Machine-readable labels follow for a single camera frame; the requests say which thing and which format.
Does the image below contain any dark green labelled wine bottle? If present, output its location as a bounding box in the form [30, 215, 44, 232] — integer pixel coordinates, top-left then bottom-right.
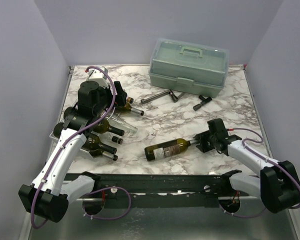
[115, 103, 145, 116]

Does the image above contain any clear glass wine bottle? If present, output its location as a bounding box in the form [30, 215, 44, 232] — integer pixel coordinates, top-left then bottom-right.
[104, 113, 138, 136]

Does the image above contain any clear acrylic wine rack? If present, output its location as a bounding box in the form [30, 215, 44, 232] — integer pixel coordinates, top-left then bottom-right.
[49, 87, 130, 162]

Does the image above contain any dark green white-label bottle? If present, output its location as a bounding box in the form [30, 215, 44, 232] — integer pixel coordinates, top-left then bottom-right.
[93, 119, 125, 137]

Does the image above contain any green bottle silver neck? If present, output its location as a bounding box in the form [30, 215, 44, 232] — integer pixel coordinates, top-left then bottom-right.
[144, 138, 199, 162]

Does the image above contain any olive green wine bottle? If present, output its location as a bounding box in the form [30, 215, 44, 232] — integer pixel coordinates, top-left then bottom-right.
[81, 133, 117, 154]

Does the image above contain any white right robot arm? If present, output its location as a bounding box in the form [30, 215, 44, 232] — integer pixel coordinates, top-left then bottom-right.
[194, 118, 300, 214]

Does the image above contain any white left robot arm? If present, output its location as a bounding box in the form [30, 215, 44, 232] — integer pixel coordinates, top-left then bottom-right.
[18, 80, 128, 229]

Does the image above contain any clear bottle with cork stopper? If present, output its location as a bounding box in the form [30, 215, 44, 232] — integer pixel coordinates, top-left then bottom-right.
[125, 96, 134, 105]

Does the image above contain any green bottle in rack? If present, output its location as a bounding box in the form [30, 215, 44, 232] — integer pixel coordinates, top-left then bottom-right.
[89, 149, 118, 161]

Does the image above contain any black corkscrew tool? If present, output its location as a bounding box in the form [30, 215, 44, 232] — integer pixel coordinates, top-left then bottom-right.
[193, 95, 212, 111]

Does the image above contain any grey metal rod tool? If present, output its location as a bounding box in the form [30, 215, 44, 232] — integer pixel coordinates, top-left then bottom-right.
[140, 89, 185, 104]

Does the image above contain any green plastic toolbox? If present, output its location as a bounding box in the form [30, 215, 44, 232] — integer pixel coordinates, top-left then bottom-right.
[148, 38, 229, 98]

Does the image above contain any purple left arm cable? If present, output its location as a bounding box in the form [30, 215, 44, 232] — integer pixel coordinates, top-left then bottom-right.
[31, 65, 132, 230]

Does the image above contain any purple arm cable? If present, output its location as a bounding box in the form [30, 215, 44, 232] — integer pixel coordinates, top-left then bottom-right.
[31, 65, 132, 230]
[219, 127, 300, 219]

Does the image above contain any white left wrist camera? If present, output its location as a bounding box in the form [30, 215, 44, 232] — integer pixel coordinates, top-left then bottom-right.
[85, 68, 109, 88]

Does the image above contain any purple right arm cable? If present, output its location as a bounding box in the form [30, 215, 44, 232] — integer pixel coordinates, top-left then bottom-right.
[219, 127, 300, 219]

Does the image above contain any black metal base rail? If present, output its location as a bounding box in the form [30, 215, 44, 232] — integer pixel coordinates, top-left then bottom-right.
[83, 171, 236, 209]

